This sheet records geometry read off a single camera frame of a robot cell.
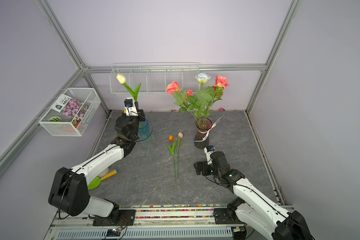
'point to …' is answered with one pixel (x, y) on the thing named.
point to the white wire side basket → (68, 127)
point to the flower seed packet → (70, 107)
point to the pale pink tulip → (180, 136)
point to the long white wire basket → (154, 77)
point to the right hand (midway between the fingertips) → (200, 162)
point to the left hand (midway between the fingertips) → (137, 102)
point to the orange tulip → (172, 149)
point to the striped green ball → (55, 118)
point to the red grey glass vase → (203, 124)
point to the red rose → (189, 92)
